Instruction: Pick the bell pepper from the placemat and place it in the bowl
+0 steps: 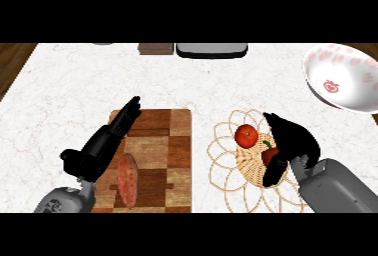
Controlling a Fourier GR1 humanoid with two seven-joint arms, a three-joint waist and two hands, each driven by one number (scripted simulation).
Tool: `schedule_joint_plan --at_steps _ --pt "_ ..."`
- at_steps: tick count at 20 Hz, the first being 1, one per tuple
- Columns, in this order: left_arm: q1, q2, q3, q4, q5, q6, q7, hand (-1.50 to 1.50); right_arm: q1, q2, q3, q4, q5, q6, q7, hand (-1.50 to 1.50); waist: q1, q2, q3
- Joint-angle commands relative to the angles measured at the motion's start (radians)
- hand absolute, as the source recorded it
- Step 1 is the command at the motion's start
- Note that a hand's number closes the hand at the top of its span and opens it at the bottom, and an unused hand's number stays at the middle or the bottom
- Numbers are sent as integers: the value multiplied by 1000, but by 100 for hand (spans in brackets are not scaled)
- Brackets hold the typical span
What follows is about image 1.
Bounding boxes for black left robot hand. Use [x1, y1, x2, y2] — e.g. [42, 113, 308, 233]
[59, 95, 143, 183]

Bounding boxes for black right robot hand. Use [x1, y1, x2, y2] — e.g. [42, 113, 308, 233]
[261, 112, 322, 188]

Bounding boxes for red bell pepper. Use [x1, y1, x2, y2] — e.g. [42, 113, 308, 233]
[259, 140, 280, 168]

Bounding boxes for white bowl with pink print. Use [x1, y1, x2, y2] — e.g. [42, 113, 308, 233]
[301, 43, 378, 115]

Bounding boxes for red tomato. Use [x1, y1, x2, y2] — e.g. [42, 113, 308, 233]
[233, 123, 259, 149]

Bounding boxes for brown checkered wooden cutting board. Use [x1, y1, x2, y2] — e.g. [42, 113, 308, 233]
[90, 108, 193, 214]

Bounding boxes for reddish-brown sausage slice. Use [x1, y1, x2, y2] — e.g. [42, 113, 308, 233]
[115, 152, 140, 210]

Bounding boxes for brown wooden block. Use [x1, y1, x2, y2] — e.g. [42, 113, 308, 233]
[137, 43, 175, 56]

